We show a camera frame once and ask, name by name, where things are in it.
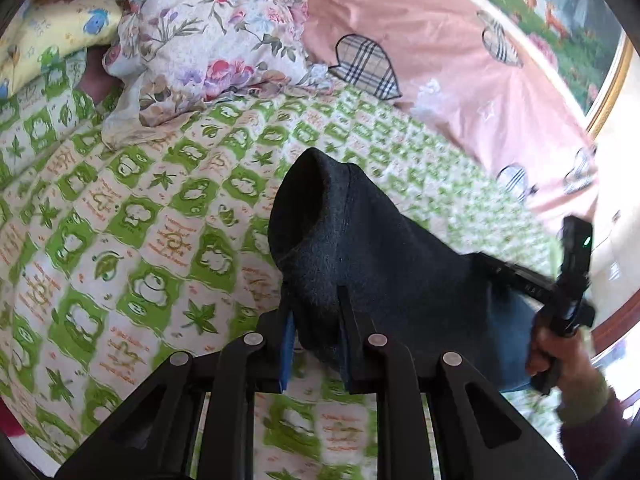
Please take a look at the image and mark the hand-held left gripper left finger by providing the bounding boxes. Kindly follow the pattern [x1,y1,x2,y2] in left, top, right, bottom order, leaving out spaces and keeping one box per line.
[54,309,298,480]

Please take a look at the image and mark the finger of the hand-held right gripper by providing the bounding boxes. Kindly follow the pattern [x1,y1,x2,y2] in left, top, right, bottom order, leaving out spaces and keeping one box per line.
[475,251,559,302]

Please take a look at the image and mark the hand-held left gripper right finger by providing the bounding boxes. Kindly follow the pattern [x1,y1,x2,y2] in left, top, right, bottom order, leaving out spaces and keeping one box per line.
[337,285,577,480]

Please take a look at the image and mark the black pants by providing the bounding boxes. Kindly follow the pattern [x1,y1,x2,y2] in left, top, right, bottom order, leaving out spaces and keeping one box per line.
[267,147,546,393]

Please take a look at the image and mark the person's right forearm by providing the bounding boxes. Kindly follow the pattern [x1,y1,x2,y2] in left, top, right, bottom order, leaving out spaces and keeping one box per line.
[555,375,636,466]

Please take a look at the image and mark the person's right hand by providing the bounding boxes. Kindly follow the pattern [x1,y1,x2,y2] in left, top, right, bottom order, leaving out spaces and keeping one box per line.
[527,330,608,406]

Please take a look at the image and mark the green patterned bed sheet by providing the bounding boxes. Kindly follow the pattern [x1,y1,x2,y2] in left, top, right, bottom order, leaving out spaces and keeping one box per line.
[0,55,566,480]

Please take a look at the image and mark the pink duvet with plaid hearts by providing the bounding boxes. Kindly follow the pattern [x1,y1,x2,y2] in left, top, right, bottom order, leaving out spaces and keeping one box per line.
[285,0,601,231]

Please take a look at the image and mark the framed landscape picture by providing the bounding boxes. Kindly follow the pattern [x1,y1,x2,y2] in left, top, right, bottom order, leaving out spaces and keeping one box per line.
[440,0,633,136]

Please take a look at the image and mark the floral ruffled cloth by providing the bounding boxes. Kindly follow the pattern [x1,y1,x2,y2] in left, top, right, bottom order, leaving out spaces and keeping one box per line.
[102,0,333,148]

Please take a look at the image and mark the yellow cartoon print pillow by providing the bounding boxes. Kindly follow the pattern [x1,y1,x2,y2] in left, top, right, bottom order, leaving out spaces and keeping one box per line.
[0,0,311,101]

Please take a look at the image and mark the dark wooden bed frame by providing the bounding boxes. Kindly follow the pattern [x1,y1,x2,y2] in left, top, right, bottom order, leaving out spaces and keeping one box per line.
[582,305,640,361]

